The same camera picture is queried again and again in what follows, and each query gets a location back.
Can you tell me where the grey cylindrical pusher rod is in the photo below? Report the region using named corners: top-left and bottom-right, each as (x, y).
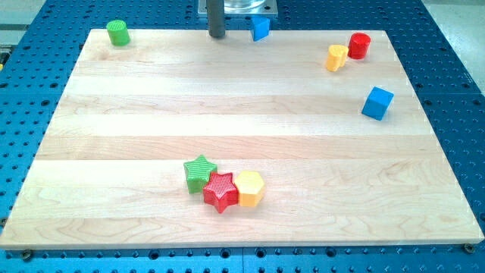
top-left (206, 0), bottom-right (225, 38)

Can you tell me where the blue block at top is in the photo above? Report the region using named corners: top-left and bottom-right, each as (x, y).
top-left (250, 17), bottom-right (271, 42)

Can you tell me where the yellow heart block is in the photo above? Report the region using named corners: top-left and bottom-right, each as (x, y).
top-left (325, 45), bottom-right (349, 72)

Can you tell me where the green star block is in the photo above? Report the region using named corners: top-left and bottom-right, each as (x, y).
top-left (183, 155), bottom-right (217, 194)

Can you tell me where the red star block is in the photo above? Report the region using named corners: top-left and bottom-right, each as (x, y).
top-left (202, 172), bottom-right (239, 214)

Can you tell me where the green cylinder block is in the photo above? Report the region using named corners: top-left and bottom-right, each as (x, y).
top-left (106, 20), bottom-right (130, 46)

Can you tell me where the wooden board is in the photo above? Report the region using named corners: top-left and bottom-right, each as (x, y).
top-left (1, 30), bottom-right (483, 249)

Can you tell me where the red cylinder block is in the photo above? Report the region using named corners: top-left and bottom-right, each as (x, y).
top-left (348, 33), bottom-right (371, 60)

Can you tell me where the yellow hexagon block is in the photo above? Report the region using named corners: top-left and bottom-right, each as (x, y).
top-left (234, 171), bottom-right (265, 207)

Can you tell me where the blue cube block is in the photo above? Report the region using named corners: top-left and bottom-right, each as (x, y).
top-left (361, 86), bottom-right (394, 121)

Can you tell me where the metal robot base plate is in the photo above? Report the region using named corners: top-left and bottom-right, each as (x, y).
top-left (216, 0), bottom-right (278, 17)

